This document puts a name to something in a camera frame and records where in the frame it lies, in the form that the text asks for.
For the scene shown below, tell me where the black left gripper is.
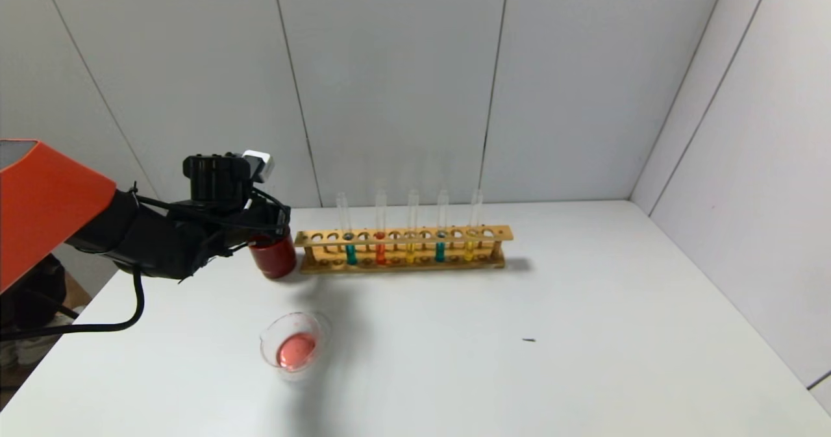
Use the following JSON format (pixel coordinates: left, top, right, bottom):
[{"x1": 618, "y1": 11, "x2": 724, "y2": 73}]
[{"x1": 245, "y1": 202, "x2": 291, "y2": 246}]

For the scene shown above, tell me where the blue pigment test tube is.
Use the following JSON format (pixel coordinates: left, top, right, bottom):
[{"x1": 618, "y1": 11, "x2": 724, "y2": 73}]
[
  {"x1": 336, "y1": 192, "x2": 359, "y2": 267},
  {"x1": 436, "y1": 190, "x2": 449, "y2": 263}
]

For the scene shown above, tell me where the red pigment test tube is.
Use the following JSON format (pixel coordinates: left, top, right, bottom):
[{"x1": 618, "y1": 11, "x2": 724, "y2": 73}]
[{"x1": 373, "y1": 190, "x2": 388, "y2": 266}]

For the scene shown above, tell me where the yellow pigment test tube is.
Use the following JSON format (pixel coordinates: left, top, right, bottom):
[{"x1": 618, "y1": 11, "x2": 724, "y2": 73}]
[
  {"x1": 463, "y1": 190, "x2": 485, "y2": 262},
  {"x1": 405, "y1": 190, "x2": 419, "y2": 264}
]

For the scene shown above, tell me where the wooden test tube rack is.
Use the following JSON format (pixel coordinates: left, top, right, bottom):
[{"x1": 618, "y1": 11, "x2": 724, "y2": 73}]
[{"x1": 295, "y1": 225, "x2": 514, "y2": 275}]

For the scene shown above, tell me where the dark red cup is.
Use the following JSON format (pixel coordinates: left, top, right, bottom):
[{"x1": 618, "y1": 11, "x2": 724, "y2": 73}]
[{"x1": 249, "y1": 232, "x2": 298, "y2": 280}]

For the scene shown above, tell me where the clear glass beaker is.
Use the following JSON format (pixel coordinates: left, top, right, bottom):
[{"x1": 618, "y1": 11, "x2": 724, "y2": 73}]
[{"x1": 260, "y1": 312, "x2": 333, "y2": 381}]

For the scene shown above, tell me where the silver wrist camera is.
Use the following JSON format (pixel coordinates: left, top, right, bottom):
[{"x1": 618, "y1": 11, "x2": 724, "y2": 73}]
[{"x1": 242, "y1": 150, "x2": 275, "y2": 184}]

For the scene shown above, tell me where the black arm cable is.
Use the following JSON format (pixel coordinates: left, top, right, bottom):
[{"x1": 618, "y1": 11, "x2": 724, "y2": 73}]
[{"x1": 0, "y1": 271, "x2": 145, "y2": 342}]

